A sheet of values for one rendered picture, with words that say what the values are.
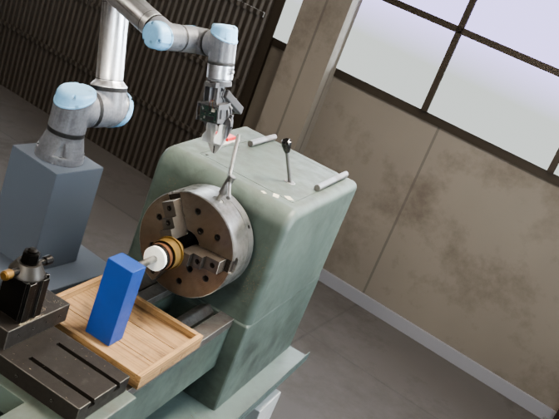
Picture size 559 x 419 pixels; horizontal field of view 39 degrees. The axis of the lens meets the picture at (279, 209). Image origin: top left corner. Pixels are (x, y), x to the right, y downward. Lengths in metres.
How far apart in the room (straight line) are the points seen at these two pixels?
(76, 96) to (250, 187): 0.58
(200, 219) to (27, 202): 0.58
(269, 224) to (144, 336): 0.48
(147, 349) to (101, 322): 0.15
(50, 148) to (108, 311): 0.63
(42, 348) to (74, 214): 0.77
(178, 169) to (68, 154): 0.33
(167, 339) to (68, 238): 0.59
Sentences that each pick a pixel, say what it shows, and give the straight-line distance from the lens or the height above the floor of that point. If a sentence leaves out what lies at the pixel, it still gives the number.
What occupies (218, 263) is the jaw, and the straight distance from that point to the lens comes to 2.15.
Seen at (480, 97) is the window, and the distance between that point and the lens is 4.44.
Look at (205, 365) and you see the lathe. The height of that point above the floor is 0.73.
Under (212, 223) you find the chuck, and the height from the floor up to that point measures 1.18.
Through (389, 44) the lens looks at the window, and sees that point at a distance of 4.61.
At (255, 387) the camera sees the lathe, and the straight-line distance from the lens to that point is 2.75.
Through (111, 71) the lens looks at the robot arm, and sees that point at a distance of 2.50.
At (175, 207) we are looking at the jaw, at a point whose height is 1.19.
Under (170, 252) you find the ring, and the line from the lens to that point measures 2.11.
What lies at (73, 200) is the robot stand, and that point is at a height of 0.99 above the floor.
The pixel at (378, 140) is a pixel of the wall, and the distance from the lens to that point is 4.67.
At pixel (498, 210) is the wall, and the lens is 4.48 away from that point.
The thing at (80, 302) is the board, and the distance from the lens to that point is 2.21.
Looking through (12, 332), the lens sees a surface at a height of 1.01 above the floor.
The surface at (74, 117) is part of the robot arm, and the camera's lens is 2.41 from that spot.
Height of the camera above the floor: 2.04
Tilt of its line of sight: 21 degrees down
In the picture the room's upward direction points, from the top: 22 degrees clockwise
